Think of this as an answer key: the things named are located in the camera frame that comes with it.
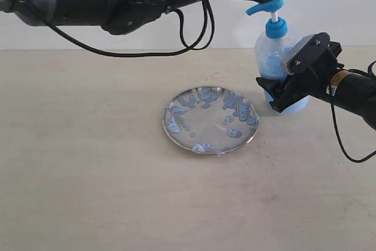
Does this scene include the blue pump lotion bottle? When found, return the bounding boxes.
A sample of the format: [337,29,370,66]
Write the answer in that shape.
[246,0,310,116]

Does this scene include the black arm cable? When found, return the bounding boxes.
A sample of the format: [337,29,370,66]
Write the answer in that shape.
[17,0,215,58]
[329,59,376,163]

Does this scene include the round metal plate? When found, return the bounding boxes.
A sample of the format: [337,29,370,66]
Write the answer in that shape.
[162,85,260,156]

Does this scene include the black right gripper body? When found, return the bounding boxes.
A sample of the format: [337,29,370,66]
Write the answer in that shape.
[288,41,344,92]

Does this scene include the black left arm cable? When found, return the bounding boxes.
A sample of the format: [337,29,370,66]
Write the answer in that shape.
[17,0,215,58]

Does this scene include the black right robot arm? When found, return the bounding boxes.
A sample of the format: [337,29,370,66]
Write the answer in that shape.
[256,32,375,128]

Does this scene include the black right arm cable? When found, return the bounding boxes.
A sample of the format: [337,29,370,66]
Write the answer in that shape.
[329,59,376,163]

